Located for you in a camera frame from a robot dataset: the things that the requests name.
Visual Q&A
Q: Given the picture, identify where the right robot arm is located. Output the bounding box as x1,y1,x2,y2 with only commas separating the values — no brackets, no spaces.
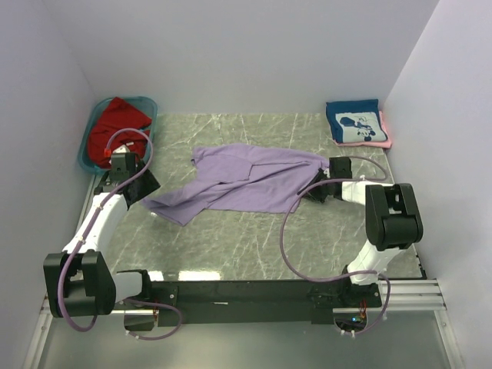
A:
298,170,424,307

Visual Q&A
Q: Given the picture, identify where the teal plastic basket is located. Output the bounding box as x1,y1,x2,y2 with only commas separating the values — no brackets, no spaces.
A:
78,96,158,175

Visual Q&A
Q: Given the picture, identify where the aluminium frame rail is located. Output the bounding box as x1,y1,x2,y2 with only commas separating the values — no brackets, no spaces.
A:
38,178,464,368

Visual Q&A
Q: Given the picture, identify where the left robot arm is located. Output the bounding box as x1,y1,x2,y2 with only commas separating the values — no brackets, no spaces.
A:
43,170,160,318

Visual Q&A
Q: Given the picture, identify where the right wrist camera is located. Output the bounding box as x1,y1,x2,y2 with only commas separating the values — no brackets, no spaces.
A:
328,157,353,179

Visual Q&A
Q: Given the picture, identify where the red t-shirt in basket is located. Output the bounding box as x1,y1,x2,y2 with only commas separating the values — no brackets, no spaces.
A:
87,97,151,169

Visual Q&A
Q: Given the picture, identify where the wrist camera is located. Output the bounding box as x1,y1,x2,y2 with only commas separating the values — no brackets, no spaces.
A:
107,146,138,182
328,157,353,179

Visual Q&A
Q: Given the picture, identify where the folded pink t-shirt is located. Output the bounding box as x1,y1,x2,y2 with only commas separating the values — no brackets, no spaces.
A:
333,111,392,148

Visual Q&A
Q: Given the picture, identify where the black base beam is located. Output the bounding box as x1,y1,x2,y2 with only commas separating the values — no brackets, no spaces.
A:
107,279,385,327

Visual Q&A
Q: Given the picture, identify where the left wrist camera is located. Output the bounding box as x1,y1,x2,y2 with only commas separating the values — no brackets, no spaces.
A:
107,146,138,182

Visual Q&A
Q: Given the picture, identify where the lilac purple t-shirt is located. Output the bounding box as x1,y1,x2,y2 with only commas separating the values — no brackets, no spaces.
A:
141,144,329,226

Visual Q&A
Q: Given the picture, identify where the folded blue printed t-shirt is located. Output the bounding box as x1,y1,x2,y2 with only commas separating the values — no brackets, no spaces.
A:
325,99,388,144

